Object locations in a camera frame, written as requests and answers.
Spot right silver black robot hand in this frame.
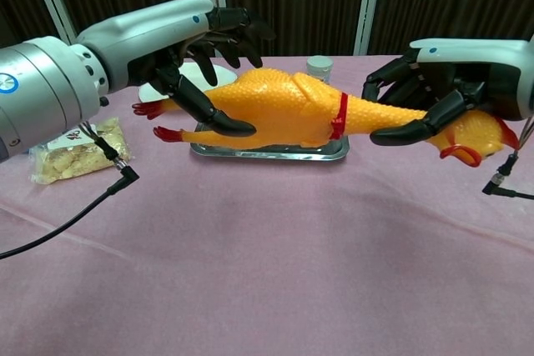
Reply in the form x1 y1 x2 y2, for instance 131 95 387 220
361 38 534 148

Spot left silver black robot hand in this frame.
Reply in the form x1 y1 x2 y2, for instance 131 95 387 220
77 0 276 138

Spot yellow rubber chicken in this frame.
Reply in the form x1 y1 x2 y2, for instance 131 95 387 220
131 67 521 168

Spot stainless steel tray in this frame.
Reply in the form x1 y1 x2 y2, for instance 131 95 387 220
189 120 350 162

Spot white paper plate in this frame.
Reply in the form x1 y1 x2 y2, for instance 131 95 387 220
138 59 239 101

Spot clear bag of snacks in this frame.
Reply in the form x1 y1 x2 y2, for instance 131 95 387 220
28 117 135 185

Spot small white jar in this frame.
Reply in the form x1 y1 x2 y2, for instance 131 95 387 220
305 55 334 84

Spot pink tablecloth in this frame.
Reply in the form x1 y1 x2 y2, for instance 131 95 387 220
0 54 534 356

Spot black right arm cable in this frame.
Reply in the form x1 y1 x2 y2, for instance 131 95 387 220
481 118 534 201

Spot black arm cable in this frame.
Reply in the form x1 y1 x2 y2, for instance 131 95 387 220
481 118 534 201
0 122 141 261

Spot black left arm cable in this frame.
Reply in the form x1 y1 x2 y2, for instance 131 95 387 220
0 122 141 261

